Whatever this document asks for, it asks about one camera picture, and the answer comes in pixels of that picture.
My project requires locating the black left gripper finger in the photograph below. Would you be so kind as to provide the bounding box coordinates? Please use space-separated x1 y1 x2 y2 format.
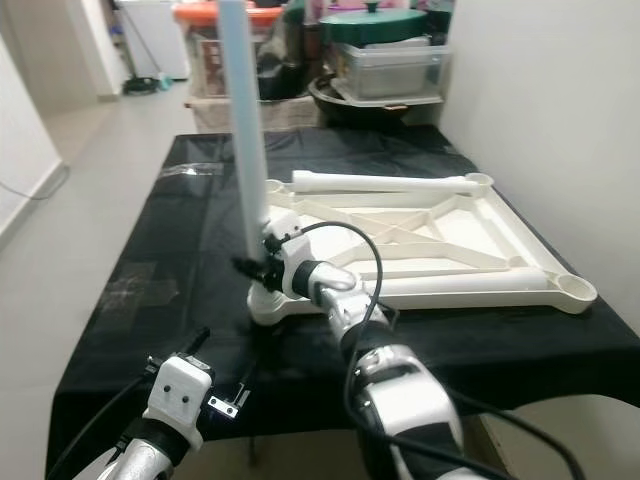
175 325 214 365

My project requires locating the black tablecloth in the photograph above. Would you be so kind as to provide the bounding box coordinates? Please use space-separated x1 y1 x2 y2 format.
45 130 640 480

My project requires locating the large clear tape patch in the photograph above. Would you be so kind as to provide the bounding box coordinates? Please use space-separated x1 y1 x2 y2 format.
105 262 173 309

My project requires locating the small clear tape patch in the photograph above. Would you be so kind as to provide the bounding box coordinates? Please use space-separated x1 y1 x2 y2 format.
168 160 226 181

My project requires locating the beige patterned bench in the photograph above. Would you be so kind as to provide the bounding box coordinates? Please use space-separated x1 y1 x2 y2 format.
185 95 311 134

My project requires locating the black round basin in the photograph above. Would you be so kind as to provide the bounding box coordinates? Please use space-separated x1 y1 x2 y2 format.
308 75 446 129

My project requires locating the black plastic bag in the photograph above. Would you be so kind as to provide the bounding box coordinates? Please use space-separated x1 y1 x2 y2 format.
255 30 326 103

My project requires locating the dark floor mop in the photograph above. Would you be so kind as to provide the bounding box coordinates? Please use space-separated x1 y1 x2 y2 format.
120 0 169 98

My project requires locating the cream plastic table top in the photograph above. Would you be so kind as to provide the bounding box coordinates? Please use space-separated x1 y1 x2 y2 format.
247 173 599 328

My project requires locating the clear box with orange lid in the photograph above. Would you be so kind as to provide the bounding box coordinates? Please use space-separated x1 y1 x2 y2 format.
172 0 286 99

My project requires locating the clear plastic storage container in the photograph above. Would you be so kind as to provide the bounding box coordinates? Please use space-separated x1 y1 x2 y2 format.
335 40 451 101

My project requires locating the white appliance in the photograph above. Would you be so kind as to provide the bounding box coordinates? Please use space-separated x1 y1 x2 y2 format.
120 0 191 83

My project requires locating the green pot lid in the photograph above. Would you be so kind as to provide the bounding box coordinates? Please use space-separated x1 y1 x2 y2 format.
322 0 431 46

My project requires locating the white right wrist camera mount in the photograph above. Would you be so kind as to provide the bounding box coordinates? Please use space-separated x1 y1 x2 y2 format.
265 212 316 296

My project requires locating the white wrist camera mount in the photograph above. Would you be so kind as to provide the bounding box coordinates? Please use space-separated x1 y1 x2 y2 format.
265 212 316 296
142 352 214 441

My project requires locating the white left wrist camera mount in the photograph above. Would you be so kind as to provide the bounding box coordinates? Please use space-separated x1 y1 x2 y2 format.
142 352 214 441

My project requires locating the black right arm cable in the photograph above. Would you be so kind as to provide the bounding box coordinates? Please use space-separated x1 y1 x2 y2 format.
290 222 586 480

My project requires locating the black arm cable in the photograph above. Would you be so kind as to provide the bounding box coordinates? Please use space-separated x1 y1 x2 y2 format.
290 222 586 480
45 375 161 480

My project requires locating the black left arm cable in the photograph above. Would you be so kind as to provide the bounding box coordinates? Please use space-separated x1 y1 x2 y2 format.
45 375 161 480

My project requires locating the thin grey wall cable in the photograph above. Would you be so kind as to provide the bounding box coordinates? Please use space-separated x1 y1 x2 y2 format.
0 160 73 199

